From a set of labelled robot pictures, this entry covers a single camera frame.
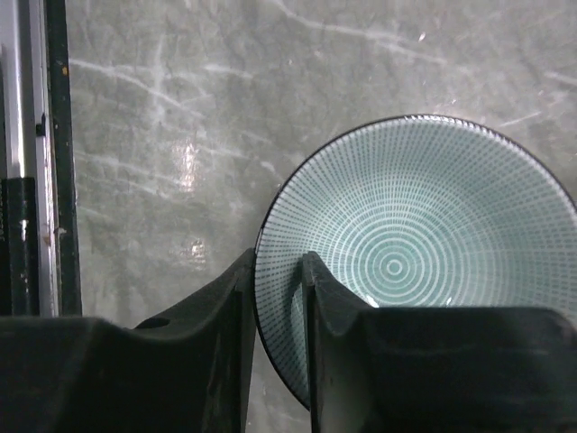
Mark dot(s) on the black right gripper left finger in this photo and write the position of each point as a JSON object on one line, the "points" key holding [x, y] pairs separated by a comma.
{"points": [[186, 369]]}

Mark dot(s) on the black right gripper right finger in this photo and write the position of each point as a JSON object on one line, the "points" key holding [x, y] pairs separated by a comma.
{"points": [[433, 369]]}

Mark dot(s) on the plain light teal bowl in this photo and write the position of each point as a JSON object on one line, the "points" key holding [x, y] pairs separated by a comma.
{"points": [[414, 211]]}

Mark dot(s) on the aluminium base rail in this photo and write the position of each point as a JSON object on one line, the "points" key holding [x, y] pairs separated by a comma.
{"points": [[39, 233]]}

